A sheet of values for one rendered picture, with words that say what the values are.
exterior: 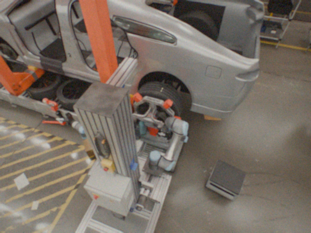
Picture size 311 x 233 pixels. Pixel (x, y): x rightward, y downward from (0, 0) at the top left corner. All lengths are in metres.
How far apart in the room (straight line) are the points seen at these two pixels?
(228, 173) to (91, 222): 1.83
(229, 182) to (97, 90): 2.15
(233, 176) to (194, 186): 0.58
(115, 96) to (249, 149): 2.83
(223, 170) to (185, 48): 1.67
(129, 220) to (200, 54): 2.11
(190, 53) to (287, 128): 2.56
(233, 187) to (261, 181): 0.69
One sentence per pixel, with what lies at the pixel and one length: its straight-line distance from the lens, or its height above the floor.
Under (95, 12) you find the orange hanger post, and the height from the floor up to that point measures 2.17.
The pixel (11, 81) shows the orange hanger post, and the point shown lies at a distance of 3.93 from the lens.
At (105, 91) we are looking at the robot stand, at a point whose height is 2.03.
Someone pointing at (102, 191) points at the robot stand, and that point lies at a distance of 1.83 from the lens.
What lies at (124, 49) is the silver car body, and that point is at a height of 0.92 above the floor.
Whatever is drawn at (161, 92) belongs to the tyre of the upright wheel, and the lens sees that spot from 2.52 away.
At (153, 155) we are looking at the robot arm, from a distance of 2.13.
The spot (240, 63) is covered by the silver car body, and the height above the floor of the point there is 1.63.
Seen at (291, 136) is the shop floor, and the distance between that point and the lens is 4.23.
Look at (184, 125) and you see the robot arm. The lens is 1.97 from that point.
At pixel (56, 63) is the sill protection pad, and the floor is 0.96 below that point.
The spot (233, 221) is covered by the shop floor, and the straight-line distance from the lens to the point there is 3.14.
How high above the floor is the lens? 2.91
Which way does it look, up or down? 50 degrees down
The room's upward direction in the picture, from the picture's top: straight up
